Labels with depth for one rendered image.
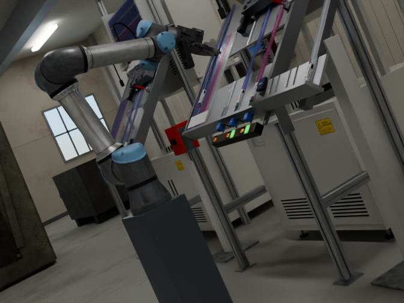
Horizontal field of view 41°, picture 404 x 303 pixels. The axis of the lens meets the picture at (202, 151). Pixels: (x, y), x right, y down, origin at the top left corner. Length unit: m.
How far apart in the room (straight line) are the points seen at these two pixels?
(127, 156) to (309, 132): 0.85
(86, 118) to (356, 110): 0.94
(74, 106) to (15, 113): 9.23
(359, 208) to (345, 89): 0.68
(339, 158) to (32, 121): 9.40
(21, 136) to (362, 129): 9.71
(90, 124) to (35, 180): 9.09
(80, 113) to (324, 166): 1.05
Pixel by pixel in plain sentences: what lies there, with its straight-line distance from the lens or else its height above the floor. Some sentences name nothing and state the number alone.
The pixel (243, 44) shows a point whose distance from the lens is 2.45.
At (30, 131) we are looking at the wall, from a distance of 11.18.
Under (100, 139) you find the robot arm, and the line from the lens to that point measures 1.98.
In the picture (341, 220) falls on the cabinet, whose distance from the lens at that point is 2.43.
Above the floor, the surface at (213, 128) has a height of 0.70.
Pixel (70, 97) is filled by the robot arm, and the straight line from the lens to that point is 1.98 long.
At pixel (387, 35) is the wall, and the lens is 6.60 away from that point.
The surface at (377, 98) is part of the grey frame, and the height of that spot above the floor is 0.55.
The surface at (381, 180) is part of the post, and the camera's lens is 1.84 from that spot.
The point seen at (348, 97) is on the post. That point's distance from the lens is 1.79.
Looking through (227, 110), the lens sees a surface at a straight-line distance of 2.24.
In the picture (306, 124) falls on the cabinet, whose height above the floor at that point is 0.56.
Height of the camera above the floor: 0.78
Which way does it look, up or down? 4 degrees down
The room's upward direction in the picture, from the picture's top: 24 degrees counter-clockwise
